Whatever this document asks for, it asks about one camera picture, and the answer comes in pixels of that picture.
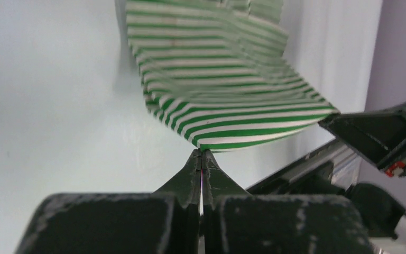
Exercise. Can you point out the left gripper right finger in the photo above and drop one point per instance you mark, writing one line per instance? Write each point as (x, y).
(237, 222)

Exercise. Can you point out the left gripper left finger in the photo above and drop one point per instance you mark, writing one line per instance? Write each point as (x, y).
(164, 221)

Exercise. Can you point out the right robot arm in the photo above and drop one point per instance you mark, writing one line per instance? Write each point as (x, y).
(381, 213)

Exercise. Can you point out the green white striped garment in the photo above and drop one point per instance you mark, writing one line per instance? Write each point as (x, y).
(214, 73)

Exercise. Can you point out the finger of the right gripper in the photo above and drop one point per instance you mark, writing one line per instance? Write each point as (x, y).
(379, 137)

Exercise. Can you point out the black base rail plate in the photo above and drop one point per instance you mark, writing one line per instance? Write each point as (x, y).
(330, 169)

